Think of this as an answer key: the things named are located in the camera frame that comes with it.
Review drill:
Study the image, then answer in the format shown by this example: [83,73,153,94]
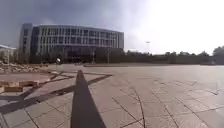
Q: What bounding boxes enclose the tall light pole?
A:
[145,40,151,55]

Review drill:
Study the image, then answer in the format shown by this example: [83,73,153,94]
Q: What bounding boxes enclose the grey paved plaza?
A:
[0,63,224,128]

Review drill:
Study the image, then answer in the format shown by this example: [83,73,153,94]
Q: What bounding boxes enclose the large curved glass building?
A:
[18,22,125,65]

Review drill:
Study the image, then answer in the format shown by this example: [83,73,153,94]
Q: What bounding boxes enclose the row of trees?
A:
[93,45,224,66]

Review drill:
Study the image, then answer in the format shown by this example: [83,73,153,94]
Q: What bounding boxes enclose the low pale building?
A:
[0,44,18,63]

